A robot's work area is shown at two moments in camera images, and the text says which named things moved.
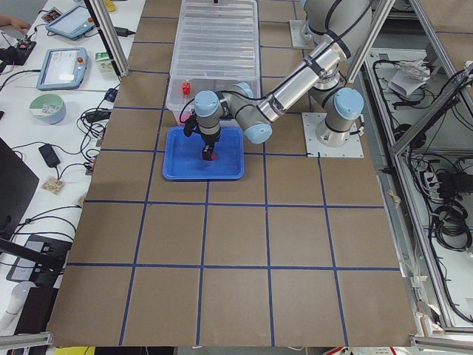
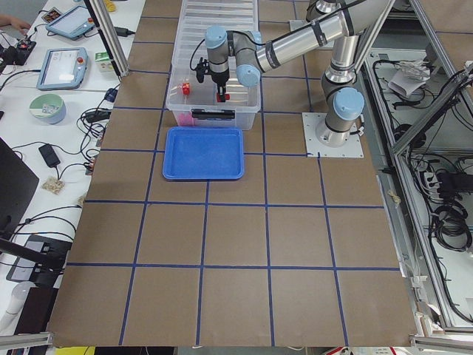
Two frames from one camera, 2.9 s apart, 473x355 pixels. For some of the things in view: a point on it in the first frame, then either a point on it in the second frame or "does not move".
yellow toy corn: (110, 5) does not move
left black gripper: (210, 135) -> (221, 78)
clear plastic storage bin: (216, 40) does not move
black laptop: (18, 184) does not move
